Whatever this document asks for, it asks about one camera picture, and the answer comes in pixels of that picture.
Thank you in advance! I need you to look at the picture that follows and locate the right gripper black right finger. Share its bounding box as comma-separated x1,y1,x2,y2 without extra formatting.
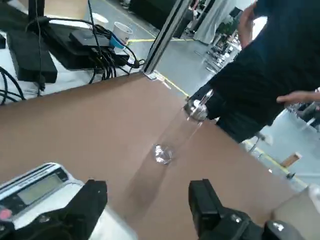
188,178,309,240

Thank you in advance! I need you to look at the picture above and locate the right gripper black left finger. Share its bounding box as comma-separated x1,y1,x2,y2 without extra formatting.
0,178,109,240

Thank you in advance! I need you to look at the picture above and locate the white and blue paper cup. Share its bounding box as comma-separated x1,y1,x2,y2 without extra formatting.
109,21,134,50

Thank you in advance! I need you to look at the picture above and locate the silver digital scale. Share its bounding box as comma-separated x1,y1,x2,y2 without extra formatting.
0,161,139,240

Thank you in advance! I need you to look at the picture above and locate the beige cylindrical lidded canister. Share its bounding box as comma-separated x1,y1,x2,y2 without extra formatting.
264,184,320,240

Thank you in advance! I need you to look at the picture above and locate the wooden block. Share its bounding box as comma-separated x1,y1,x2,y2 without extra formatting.
280,152,304,168

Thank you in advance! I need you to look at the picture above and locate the person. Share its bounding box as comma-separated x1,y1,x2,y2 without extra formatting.
189,0,320,144

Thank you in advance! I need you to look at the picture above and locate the black flat device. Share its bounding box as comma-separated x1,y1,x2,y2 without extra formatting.
46,19,106,71

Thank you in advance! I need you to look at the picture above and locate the black rectangular box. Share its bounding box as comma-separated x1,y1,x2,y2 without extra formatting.
6,29,59,84

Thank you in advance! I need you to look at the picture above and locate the black hub with plugs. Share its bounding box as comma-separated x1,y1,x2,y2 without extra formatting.
68,29,131,67

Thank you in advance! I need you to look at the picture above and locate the white bowl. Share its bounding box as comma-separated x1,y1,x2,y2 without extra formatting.
90,12,109,26

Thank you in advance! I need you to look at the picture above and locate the aluminium frame post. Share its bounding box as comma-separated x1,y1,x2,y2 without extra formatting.
142,0,192,80

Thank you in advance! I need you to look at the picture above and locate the black stand post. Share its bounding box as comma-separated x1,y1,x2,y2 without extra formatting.
26,0,47,34

